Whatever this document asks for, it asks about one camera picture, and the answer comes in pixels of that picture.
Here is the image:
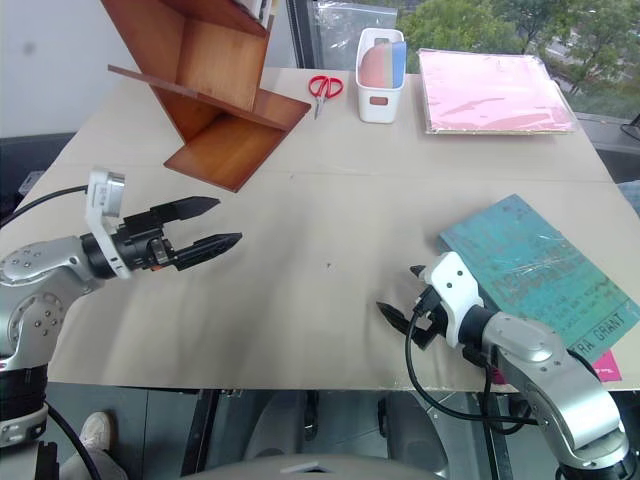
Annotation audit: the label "blue rounded board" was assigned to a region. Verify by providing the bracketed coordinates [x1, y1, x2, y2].
[390, 41, 405, 88]

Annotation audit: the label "black table leg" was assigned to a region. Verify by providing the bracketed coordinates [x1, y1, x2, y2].
[477, 391, 519, 480]
[180, 389, 222, 477]

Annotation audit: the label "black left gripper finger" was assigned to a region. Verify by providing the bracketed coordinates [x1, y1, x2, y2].
[167, 195, 222, 222]
[172, 231, 244, 272]

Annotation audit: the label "wooden book stand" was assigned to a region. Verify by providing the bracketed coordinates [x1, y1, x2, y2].
[99, 0, 313, 194]

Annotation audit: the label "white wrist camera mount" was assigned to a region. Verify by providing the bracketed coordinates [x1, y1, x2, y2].
[84, 169, 134, 281]
[428, 250, 487, 349]

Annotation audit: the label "salmon rounded board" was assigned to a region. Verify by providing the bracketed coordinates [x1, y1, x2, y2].
[360, 43, 394, 88]

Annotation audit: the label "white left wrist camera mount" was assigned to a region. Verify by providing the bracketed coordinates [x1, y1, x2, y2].
[84, 169, 134, 281]

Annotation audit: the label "teal book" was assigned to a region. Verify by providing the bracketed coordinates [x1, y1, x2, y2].
[437, 194, 640, 366]

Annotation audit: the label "pink paper pack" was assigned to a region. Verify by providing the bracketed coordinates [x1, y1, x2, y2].
[416, 47, 579, 137]

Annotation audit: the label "beige trouser leg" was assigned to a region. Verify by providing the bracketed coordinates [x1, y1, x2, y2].
[58, 446, 127, 480]

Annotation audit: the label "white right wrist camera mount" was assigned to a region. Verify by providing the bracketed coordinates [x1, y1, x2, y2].
[428, 250, 487, 349]

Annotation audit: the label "red handled scissors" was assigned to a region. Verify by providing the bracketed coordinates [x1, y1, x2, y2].
[307, 74, 346, 122]

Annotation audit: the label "white plastic bin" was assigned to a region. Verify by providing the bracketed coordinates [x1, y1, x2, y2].
[355, 27, 408, 125]

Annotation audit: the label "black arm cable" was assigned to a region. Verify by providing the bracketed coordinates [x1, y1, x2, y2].
[405, 299, 540, 434]
[0, 184, 91, 227]

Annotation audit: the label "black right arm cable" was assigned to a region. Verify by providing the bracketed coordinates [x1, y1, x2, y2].
[405, 299, 540, 434]

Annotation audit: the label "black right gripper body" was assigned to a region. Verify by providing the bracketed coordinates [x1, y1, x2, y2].
[409, 284, 449, 352]

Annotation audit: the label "white sneaker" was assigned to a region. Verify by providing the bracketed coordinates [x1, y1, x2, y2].
[79, 410, 118, 454]

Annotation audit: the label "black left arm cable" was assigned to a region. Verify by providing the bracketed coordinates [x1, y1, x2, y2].
[0, 184, 91, 227]

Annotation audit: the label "clear plastic bag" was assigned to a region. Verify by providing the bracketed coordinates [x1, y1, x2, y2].
[314, 0, 399, 72]

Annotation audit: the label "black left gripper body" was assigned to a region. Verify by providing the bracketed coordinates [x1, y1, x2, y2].
[113, 203, 182, 274]

